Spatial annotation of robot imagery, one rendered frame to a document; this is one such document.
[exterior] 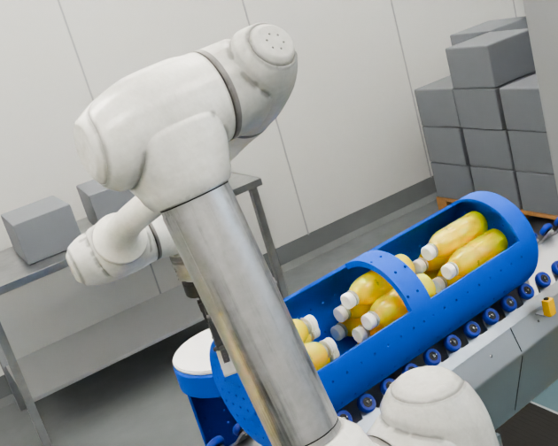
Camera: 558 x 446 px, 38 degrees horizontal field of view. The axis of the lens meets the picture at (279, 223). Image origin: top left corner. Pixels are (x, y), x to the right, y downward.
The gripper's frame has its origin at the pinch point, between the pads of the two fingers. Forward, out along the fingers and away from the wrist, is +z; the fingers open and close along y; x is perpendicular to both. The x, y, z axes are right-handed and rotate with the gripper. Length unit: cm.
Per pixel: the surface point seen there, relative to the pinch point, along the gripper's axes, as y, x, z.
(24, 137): -325, -60, -24
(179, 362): -42.5, -10.8, 15.9
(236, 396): -6.5, -0.2, 12.4
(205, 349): -45.0, -3.2, 15.9
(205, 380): -31.7, -5.6, 18.2
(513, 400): -23, 71, 51
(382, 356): -0.5, 33.5, 12.5
